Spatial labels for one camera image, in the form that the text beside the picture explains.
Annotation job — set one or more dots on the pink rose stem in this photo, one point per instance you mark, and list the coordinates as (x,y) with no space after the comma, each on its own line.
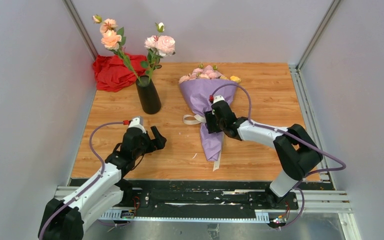
(158,47)

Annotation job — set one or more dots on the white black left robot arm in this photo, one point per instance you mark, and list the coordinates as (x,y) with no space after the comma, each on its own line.
(70,217)

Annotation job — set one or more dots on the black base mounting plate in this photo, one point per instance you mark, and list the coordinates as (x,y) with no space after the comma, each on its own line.
(206,199)

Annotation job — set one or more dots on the peach rose stem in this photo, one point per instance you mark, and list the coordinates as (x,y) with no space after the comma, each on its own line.
(113,39)

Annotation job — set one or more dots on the purple paper bouquet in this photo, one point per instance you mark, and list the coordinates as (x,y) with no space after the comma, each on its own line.
(196,88)

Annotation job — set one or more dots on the aluminium frame rail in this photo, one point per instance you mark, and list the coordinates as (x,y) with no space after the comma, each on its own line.
(309,201)

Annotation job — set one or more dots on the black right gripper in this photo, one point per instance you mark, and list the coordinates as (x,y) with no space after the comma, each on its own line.
(210,116)

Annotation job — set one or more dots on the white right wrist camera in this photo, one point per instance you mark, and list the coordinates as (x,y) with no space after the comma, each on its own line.
(216,98)

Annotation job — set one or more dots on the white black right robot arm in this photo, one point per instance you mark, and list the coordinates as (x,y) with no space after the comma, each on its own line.
(297,153)

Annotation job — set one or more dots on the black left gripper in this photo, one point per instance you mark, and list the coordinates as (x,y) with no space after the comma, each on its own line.
(158,143)

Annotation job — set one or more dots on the black vase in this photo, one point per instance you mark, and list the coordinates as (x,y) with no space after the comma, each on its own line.
(148,95)

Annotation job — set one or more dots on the red crumpled cloth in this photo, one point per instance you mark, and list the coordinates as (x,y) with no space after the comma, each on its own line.
(111,74)

